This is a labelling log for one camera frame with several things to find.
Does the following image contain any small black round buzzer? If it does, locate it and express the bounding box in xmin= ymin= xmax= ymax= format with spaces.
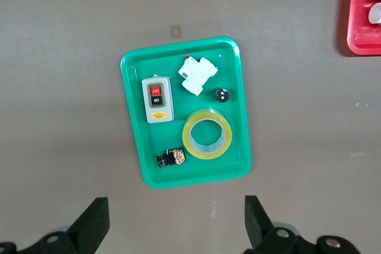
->
xmin=214 ymin=87 xmax=230 ymax=103

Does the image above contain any metal valve with white ends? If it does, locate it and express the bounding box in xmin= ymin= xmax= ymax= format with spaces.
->
xmin=368 ymin=2 xmax=381 ymax=25

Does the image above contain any green plastic tray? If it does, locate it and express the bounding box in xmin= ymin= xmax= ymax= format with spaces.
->
xmin=120 ymin=36 xmax=252 ymax=190

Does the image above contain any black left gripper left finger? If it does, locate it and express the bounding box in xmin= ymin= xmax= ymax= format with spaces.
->
xmin=0 ymin=197 xmax=110 ymax=254

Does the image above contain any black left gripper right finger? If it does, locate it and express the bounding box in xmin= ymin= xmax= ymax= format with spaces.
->
xmin=242 ymin=195 xmax=361 ymax=254

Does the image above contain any grey on-off switch box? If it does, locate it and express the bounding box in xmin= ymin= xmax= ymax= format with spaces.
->
xmin=141 ymin=75 xmax=175 ymax=124

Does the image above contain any white circuit breaker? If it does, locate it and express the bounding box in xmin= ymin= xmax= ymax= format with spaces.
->
xmin=177 ymin=54 xmax=219 ymax=97

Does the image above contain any clear yellowish tape roll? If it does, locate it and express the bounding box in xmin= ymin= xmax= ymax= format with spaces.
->
xmin=182 ymin=107 xmax=233 ymax=160

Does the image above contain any brownish tape patch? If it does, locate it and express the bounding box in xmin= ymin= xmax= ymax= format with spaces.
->
xmin=169 ymin=24 xmax=182 ymax=39

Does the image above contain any red tray holding valves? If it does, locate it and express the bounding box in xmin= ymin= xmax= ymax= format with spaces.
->
xmin=346 ymin=0 xmax=381 ymax=56

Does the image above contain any black push button switch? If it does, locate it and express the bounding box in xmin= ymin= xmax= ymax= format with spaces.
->
xmin=156 ymin=146 xmax=186 ymax=169

